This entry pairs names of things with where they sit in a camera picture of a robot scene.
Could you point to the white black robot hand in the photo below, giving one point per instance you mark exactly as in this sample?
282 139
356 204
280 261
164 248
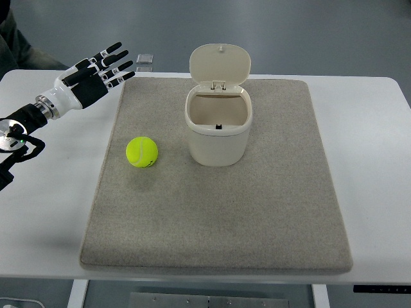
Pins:
76 90

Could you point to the yellow-green tennis ball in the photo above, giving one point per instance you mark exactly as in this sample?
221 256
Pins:
142 152

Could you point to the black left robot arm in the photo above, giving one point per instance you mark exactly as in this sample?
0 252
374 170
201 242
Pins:
16 130

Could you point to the small clear plastic box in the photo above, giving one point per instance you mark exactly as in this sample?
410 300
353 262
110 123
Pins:
144 59

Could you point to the dark clothed person background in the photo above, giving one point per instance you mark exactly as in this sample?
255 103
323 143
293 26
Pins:
18 53

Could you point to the cream bin with open lid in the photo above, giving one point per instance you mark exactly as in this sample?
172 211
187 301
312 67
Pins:
218 110

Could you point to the grey felt mat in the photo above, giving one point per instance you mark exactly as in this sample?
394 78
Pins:
274 211

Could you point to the white table leg left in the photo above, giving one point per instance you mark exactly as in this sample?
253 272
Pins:
78 293

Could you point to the white table leg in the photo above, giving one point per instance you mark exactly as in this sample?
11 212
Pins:
78 293
320 296

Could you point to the metal plate under table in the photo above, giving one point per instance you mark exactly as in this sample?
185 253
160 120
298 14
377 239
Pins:
175 300

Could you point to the white object on floor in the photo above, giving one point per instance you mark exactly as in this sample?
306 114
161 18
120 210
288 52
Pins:
19 302

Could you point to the white table leg right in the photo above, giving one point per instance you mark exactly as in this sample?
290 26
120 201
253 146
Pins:
320 296

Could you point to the black desk control panel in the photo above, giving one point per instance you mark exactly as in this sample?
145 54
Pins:
382 289

